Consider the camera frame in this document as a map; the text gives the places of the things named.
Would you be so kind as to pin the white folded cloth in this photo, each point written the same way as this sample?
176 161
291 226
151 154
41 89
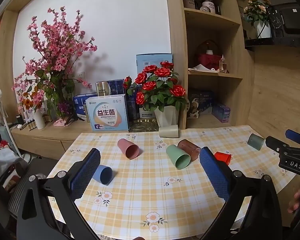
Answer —
199 68

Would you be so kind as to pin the grey-green cup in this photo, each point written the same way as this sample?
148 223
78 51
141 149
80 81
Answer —
255 141

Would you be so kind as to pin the orange artificial flowers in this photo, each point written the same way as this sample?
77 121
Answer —
30 100

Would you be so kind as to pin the light blue flat box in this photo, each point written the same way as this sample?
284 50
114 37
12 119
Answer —
152 61

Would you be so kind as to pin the wooden sideboard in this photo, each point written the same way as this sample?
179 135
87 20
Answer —
47 140

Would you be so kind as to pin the black case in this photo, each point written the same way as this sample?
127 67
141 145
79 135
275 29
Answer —
291 22

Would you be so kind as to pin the blue cup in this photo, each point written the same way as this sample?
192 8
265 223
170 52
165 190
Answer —
103 174

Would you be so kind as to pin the row of small brown bottles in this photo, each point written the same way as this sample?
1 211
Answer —
30 125

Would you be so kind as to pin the white and blue carton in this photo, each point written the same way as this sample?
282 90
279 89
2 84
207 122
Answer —
108 115

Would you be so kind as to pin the pink cloth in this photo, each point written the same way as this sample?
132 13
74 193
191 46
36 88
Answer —
60 122

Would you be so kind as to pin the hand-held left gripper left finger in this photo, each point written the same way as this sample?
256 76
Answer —
86 173

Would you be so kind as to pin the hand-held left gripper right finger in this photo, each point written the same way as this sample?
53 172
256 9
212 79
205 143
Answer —
213 176

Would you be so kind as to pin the pink cup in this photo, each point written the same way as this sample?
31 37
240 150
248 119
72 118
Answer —
128 149

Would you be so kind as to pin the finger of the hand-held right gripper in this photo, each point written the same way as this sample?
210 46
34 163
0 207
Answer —
293 135
275 143

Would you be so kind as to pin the beige cup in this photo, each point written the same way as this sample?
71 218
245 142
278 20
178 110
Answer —
168 131

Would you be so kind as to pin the white wall socket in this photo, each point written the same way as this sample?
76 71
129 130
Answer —
81 74

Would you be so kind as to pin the gold patterned tray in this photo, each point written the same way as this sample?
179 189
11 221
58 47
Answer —
142 126

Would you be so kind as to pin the yellow checkered floral tablecloth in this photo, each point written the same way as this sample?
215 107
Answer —
150 192

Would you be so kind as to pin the red rose bouquet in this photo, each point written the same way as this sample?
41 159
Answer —
158 87

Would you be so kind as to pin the blue illustrated box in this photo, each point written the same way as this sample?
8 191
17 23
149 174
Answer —
199 103

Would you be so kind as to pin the brown translucent cup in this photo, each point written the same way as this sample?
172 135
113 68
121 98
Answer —
188 149

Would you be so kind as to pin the red basket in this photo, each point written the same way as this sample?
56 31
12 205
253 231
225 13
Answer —
208 59

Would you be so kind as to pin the peach rose bouquet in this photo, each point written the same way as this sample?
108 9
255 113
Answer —
257 7

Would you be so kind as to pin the purple small box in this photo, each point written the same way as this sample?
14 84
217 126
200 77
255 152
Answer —
221 113

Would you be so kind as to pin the white bottle vase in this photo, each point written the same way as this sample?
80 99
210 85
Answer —
39 119

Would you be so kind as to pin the red cup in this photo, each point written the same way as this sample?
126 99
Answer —
223 157

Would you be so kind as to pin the light green cup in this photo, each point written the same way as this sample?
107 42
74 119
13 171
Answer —
177 157

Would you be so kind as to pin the small glass bottle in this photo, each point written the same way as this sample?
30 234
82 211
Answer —
223 64

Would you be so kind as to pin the pink blossom branch arrangement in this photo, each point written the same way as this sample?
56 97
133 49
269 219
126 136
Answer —
53 55

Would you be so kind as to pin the white faceted vase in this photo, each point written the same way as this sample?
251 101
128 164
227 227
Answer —
166 116

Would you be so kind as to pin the white plastic bag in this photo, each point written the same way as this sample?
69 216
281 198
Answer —
0 161

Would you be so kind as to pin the wooden shelf unit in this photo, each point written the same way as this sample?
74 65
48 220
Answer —
215 42

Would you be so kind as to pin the white labelled jar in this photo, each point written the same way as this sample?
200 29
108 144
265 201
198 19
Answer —
209 4

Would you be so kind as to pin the white flower pot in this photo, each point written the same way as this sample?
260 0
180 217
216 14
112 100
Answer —
263 30

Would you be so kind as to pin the dark blue patterned box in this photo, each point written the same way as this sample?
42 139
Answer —
117 87

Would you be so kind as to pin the black mini tripod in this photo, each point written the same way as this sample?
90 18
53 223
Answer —
71 117

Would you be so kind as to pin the person's right hand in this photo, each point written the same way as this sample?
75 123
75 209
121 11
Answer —
297 202

